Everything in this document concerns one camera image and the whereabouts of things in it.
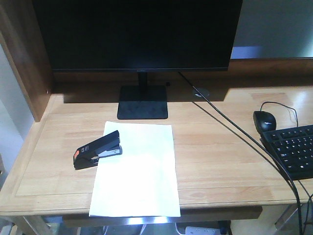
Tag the black computer mouse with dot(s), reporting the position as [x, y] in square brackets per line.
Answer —
[264, 121]

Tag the white paper sheet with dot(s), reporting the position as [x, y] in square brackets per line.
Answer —
[142, 180]

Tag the white power strip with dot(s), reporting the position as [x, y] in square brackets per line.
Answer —
[201, 231]

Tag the black computer monitor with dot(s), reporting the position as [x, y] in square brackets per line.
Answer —
[139, 36]

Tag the black keyboard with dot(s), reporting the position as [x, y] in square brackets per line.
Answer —
[293, 149]

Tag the wooden desk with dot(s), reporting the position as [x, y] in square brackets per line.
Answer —
[219, 174]

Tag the black and orange stapler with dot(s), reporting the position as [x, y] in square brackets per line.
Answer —
[89, 154]

